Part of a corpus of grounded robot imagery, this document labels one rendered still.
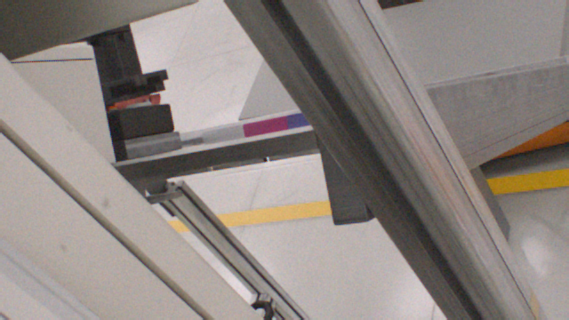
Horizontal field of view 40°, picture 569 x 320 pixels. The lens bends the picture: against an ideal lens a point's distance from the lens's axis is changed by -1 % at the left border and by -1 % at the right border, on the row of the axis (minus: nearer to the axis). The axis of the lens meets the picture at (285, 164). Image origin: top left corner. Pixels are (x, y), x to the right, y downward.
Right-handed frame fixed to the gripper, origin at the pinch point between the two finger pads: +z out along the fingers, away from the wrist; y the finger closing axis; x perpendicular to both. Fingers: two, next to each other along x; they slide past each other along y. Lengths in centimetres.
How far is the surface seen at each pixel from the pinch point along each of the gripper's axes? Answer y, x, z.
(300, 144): 46, -41, -2
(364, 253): -20, 94, 44
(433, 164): 53, -41, 0
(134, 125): 18.2, -20.7, -4.2
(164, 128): 18.2, -16.8, -3.2
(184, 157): 39, -41, -3
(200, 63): -105, 166, -13
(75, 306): 50, -61, -2
